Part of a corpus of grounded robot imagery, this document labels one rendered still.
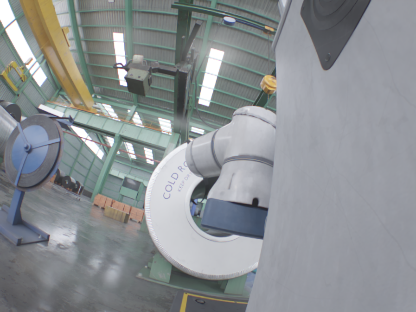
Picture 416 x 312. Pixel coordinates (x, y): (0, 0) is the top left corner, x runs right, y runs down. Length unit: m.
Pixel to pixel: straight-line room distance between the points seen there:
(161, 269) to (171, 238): 0.35
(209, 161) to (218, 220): 0.24
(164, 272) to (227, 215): 1.31
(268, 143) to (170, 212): 1.07
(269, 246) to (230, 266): 1.33
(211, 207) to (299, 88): 0.27
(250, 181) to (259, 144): 0.10
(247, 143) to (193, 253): 1.10
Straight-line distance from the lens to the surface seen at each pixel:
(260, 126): 0.46
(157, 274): 1.64
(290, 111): 0.17
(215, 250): 1.42
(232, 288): 1.74
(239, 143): 0.44
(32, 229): 1.86
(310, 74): 0.15
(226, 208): 0.36
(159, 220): 1.39
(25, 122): 1.82
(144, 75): 1.56
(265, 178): 0.40
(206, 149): 0.55
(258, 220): 0.38
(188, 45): 1.65
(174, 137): 6.76
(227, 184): 0.40
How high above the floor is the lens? 0.53
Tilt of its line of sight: 24 degrees up
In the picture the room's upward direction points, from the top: 14 degrees clockwise
